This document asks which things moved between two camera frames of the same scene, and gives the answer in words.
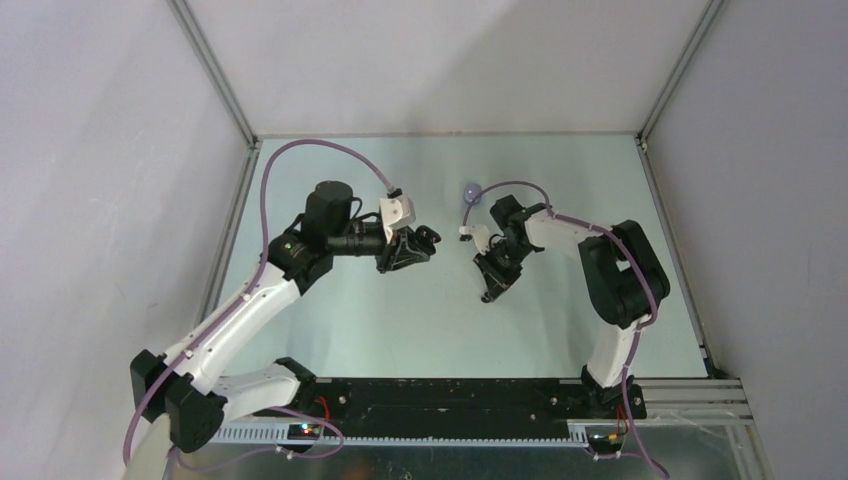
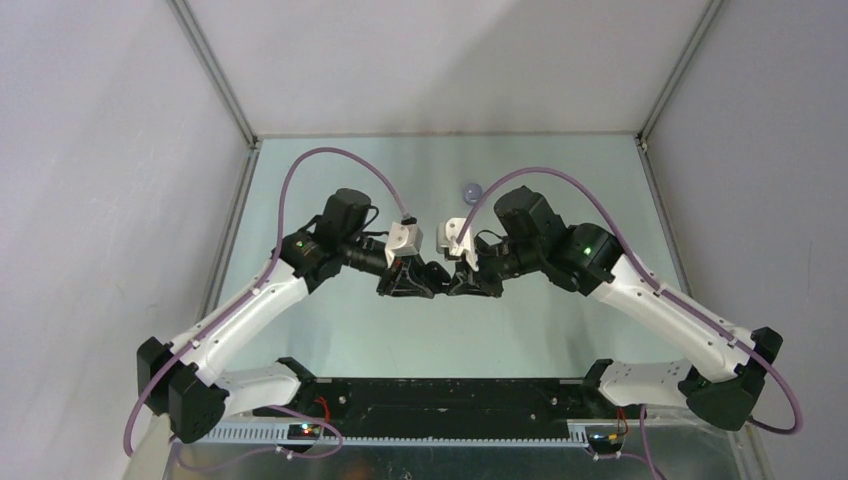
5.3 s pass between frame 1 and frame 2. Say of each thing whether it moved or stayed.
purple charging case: stayed
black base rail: stayed
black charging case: moved
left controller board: stayed
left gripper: moved
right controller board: stayed
